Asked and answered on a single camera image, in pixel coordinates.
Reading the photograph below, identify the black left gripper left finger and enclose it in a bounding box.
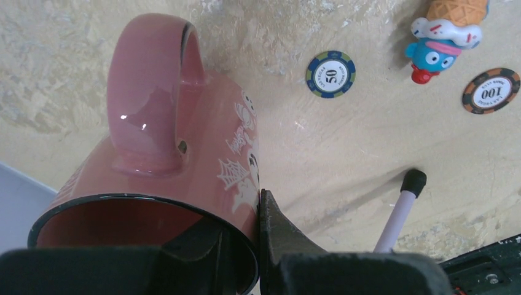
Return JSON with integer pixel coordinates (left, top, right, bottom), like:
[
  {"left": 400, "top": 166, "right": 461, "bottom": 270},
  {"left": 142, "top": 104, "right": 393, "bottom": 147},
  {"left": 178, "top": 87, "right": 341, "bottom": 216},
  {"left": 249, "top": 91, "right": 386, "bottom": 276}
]
[{"left": 1, "top": 220, "right": 228, "bottom": 294}]

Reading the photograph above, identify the ice cream cone toy figure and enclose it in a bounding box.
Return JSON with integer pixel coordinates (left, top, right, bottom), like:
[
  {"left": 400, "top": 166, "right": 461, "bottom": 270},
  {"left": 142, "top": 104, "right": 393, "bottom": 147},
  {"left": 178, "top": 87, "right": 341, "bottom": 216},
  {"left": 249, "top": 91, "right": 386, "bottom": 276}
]
[{"left": 405, "top": 0, "right": 490, "bottom": 84}]

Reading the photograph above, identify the pink halloween mug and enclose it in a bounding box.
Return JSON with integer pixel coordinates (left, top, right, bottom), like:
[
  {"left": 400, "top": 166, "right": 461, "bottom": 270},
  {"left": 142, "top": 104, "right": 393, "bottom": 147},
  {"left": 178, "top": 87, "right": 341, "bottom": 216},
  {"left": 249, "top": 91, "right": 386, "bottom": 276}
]
[{"left": 28, "top": 14, "right": 259, "bottom": 294}]

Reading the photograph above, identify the blue 50 poker chip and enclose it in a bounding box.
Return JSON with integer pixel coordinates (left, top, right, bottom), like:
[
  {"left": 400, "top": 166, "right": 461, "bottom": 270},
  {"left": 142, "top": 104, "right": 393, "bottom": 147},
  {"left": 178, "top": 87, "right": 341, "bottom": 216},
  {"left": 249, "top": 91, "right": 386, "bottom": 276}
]
[{"left": 305, "top": 50, "right": 356, "bottom": 99}]

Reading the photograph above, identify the orange 100 poker chip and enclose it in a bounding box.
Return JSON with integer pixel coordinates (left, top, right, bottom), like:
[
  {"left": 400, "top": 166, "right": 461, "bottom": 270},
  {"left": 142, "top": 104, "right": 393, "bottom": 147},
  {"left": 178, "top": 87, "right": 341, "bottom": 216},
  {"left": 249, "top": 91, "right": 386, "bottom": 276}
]
[{"left": 461, "top": 68, "right": 520, "bottom": 115}]

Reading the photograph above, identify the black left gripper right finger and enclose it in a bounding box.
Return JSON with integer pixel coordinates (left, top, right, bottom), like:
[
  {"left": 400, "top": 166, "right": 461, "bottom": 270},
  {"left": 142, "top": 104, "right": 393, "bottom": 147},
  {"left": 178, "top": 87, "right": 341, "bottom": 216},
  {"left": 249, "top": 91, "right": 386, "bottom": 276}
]
[{"left": 259, "top": 189, "right": 452, "bottom": 294}]

